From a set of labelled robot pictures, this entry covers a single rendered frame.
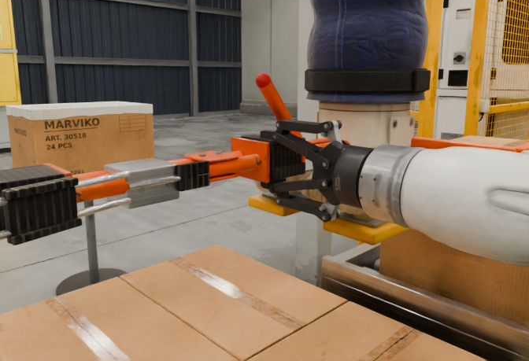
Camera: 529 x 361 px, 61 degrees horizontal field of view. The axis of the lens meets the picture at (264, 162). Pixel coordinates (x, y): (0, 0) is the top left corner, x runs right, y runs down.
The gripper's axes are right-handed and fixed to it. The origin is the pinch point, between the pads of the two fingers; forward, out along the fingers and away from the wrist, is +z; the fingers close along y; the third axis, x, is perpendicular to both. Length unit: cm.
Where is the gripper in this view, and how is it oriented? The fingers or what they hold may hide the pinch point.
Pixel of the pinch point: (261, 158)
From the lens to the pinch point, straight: 67.9
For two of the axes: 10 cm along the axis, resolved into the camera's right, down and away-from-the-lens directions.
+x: 7.3, -1.3, 6.7
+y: 0.0, 9.8, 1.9
